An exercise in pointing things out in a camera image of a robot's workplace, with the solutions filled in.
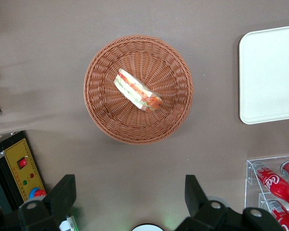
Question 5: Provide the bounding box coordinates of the beige rectangular tray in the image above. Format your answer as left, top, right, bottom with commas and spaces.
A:
238, 24, 289, 125

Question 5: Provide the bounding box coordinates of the clear acrylic bottle rack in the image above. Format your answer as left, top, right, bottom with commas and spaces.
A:
244, 154, 289, 231

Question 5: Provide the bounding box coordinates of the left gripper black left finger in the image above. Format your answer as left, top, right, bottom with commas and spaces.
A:
18, 174, 77, 231

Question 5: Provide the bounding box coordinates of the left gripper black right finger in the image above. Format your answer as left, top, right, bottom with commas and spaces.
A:
175, 174, 243, 231

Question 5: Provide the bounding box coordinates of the round brown wicker basket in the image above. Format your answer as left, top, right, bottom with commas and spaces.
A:
83, 35, 194, 145

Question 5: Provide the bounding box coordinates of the triangle sandwich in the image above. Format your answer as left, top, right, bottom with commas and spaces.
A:
114, 68, 164, 114

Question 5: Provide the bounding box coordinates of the black food warmer machine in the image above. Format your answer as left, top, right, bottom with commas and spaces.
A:
0, 131, 79, 231

